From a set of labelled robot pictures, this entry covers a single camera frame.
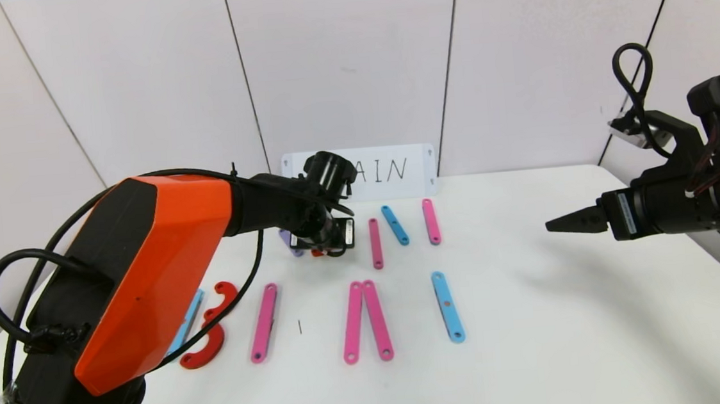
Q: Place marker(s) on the small red arc piece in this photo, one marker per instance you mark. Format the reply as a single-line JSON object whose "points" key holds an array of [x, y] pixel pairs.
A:
{"points": [[319, 253]]}

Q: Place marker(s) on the short pink bar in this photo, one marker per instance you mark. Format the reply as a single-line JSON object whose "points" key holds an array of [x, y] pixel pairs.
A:
{"points": [[431, 222]]}

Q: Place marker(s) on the white BRAIN word card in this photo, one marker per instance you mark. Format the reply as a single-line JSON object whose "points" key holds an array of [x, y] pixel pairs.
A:
{"points": [[422, 171]]}

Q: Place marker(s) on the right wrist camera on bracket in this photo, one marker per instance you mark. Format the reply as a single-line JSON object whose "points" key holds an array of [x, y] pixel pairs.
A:
{"points": [[686, 138]]}

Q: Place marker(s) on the short purple bar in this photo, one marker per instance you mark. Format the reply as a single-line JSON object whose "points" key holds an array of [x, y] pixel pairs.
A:
{"points": [[286, 238]]}

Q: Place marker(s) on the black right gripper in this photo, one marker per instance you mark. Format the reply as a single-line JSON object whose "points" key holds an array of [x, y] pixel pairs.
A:
{"points": [[620, 215]]}

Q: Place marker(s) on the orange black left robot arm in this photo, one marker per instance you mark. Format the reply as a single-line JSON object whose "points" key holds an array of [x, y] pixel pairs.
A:
{"points": [[159, 263]]}

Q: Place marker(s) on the medium red arc piece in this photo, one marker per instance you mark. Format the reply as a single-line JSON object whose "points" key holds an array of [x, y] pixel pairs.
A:
{"points": [[230, 292]]}

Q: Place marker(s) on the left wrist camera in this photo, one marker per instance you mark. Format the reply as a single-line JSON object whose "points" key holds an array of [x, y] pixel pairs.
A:
{"points": [[304, 240]]}

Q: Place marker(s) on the long blue bar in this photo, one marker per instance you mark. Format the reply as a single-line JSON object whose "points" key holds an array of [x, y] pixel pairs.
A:
{"points": [[448, 306], [196, 305]]}

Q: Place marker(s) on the large red arc piece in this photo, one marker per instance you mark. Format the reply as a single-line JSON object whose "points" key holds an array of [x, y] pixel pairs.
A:
{"points": [[214, 347]]}

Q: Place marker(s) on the short blue bar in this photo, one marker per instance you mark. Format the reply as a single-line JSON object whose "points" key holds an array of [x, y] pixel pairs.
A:
{"points": [[395, 225]]}

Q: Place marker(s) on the long pink bar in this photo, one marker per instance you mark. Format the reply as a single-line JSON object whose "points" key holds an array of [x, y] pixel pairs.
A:
{"points": [[377, 319], [353, 322], [375, 244], [263, 323]]}

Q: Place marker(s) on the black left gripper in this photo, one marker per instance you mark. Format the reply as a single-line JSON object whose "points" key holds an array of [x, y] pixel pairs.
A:
{"points": [[323, 240]]}

